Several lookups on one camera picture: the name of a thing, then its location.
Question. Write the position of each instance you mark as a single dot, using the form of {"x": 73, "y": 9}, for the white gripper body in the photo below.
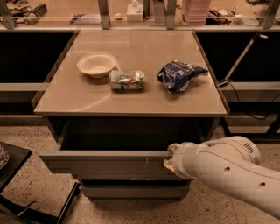
{"x": 183, "y": 159}

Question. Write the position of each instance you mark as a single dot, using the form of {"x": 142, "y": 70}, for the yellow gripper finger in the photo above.
{"x": 168, "y": 164}
{"x": 172, "y": 148}

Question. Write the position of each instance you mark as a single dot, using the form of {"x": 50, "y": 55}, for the grey top drawer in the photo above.
{"x": 121, "y": 146}

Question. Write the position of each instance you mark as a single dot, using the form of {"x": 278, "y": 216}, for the grey drawer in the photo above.
{"x": 121, "y": 146}
{"x": 135, "y": 191}
{"x": 128, "y": 177}

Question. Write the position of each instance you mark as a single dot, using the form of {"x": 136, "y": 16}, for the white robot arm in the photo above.
{"x": 230, "y": 165}

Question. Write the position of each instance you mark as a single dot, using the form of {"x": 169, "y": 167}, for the grey drawer cabinet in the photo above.
{"x": 73, "y": 95}

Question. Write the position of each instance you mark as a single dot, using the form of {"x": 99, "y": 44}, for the grey bottom drawer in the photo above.
{"x": 135, "y": 191}

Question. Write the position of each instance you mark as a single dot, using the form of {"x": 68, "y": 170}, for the grey middle drawer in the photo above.
{"x": 128, "y": 177}

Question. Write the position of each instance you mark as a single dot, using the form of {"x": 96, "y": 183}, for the black stand leg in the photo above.
{"x": 224, "y": 125}

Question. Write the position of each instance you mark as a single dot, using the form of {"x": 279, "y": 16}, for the blue chip bag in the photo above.
{"x": 176, "y": 75}

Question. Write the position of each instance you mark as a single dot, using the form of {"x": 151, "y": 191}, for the green white snack packet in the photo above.
{"x": 127, "y": 80}

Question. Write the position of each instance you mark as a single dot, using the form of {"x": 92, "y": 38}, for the white paper bowl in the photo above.
{"x": 97, "y": 65}

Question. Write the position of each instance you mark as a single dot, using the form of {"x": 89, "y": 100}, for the dark clutter pile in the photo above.
{"x": 215, "y": 18}

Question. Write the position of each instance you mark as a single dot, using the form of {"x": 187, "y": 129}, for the pink stacked containers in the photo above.
{"x": 194, "y": 12}

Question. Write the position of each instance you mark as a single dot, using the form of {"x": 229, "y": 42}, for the white tissue box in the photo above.
{"x": 135, "y": 12}

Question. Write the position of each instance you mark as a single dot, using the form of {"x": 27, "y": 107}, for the patterned plate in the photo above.
{"x": 4, "y": 157}

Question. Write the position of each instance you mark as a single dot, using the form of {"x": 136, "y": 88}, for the black side table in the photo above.
{"x": 13, "y": 188}

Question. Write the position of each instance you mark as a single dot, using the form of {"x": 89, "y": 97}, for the black coiled spring tool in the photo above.
{"x": 35, "y": 14}

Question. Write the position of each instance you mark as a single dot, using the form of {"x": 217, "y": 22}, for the white rod with cable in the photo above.
{"x": 225, "y": 81}

